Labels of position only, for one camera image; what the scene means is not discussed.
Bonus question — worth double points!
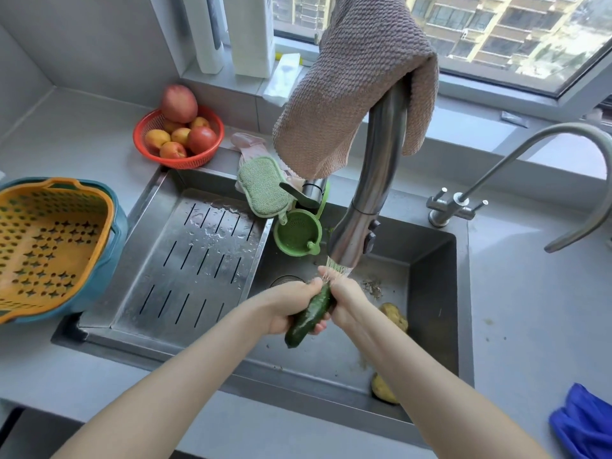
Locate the green scrubbing sponge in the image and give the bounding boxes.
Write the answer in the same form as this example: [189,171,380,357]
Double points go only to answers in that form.
[237,156,295,226]

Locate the blue rubber glove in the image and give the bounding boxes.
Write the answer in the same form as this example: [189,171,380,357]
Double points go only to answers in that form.
[548,382,612,459]

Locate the slotted steel drain tray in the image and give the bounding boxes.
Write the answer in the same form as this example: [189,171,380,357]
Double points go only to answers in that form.
[78,187,273,341]

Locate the dark green cucumber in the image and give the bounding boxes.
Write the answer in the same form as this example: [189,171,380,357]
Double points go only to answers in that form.
[284,282,336,350]

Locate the slim white bottle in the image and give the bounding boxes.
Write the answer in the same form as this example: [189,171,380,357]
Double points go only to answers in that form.
[181,0,226,75]

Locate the person's left hand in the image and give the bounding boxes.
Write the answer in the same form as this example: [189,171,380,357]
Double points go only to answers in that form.
[253,277,332,337]

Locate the large red apple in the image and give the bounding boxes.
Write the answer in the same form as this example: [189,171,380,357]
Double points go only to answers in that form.
[160,84,199,124]

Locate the person's right forearm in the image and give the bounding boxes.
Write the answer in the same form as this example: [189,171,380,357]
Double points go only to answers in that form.
[341,306,551,459]

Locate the stainless pull-down kitchen faucet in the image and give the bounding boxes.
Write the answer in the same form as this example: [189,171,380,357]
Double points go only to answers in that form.
[327,75,413,269]

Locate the window with grey frame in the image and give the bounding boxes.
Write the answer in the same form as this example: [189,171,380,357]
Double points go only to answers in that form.
[272,0,612,124]

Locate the round red nectarine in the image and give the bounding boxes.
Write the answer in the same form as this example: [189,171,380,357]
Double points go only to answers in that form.
[187,126,219,156]

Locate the teal plastic bowl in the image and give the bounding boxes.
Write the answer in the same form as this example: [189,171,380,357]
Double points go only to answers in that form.
[0,176,129,326]

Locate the yellow plastic colander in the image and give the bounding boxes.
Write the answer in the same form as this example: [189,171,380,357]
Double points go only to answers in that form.
[0,178,116,325]

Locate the person's right hand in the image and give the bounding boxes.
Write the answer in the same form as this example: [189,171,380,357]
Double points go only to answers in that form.
[317,266,379,331]

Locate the black faucet lever handle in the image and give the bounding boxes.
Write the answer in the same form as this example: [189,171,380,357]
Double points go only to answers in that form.
[279,178,329,210]

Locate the white plastic packet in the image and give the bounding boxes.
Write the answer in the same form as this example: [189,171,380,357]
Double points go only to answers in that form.
[262,53,302,107]

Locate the person's left forearm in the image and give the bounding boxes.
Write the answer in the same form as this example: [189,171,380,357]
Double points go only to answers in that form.
[52,294,269,459]

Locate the stainless steel sink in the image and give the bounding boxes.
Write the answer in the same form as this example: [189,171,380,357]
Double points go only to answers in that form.
[51,166,475,448]

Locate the brown waffle dish towel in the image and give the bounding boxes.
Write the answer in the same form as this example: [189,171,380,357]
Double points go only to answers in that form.
[272,0,440,180]

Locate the red plastic basket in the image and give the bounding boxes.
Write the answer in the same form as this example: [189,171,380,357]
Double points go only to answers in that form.
[132,105,225,171]

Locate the slim curved steel faucet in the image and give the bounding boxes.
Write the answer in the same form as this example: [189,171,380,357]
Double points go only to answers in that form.
[426,122,612,254]

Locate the green plastic sink strainer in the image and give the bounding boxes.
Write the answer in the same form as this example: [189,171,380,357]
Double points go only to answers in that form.
[273,183,332,258]

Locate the brown potato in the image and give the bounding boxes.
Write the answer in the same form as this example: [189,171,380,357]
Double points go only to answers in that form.
[379,303,410,333]
[370,373,400,406]

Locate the wide white bottle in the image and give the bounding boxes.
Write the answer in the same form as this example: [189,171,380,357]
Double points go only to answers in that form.
[222,0,276,80]

